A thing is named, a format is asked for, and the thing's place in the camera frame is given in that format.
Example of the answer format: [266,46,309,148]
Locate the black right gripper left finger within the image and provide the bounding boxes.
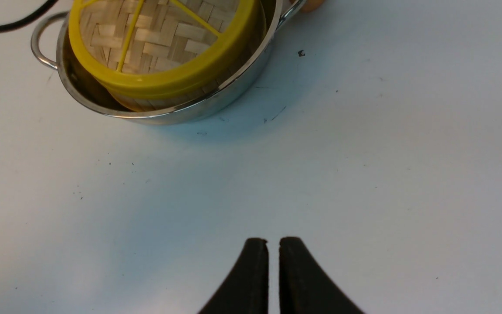
[200,237,269,314]

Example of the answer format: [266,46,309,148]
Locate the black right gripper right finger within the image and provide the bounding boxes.
[279,237,363,314]

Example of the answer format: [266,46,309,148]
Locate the bamboo steamer basket yellow rim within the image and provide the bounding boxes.
[98,17,269,112]

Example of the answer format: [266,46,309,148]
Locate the woven bamboo steamer lid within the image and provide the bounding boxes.
[68,0,262,98]

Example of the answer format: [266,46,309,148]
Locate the stainless steel pot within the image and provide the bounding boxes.
[31,0,305,125]

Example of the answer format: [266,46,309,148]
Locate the brown onion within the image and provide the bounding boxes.
[300,0,325,13]

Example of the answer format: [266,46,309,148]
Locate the black left camera cable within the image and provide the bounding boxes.
[0,0,59,34]

